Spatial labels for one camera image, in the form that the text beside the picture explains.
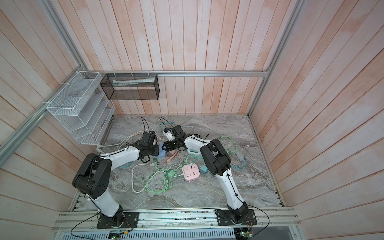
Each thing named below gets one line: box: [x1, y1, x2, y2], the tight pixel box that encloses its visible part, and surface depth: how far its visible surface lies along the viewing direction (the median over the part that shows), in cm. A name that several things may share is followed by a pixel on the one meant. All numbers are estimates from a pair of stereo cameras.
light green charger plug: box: [167, 169, 177, 179], surface depth 88 cm
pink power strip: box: [182, 163, 200, 181], surface depth 89 cm
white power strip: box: [186, 144, 207, 157], surface depth 77 cm
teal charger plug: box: [199, 164, 208, 174], surface depth 90 cm
